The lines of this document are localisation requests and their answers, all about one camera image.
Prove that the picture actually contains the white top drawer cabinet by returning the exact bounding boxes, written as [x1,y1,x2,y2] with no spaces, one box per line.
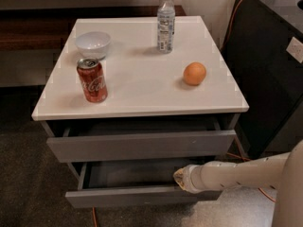
[31,15,250,163]

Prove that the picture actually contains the red coke can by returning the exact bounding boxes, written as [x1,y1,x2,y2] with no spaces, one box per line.
[77,58,108,102]

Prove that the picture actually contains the white wall outlet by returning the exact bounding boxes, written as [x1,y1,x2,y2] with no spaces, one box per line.
[286,37,303,63]

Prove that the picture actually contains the grey top drawer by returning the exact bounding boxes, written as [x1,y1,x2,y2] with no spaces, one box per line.
[47,130,236,163]

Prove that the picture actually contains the orange fruit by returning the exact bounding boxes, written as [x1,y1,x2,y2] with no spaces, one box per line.
[183,62,206,86]

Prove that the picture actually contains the clear plastic water bottle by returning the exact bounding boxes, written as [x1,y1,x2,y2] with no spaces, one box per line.
[157,0,175,54]

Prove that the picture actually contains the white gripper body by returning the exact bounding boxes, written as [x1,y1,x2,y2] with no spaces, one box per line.
[183,165,205,194]

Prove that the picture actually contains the white bowl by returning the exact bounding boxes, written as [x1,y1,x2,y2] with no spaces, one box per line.
[75,31,111,60]

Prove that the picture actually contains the dark wooden bench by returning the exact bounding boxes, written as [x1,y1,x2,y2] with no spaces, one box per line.
[0,5,187,52]

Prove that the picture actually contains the grey drawer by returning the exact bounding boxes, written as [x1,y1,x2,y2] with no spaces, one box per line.
[47,130,236,163]
[65,158,221,208]

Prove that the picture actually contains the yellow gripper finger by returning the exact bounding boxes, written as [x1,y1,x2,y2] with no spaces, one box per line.
[176,181,190,192]
[173,168,185,183]

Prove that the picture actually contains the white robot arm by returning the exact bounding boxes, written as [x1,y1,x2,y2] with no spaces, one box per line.
[173,141,303,227]

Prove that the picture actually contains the dark counter cabinet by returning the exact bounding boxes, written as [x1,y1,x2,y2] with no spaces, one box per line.
[222,0,303,159]

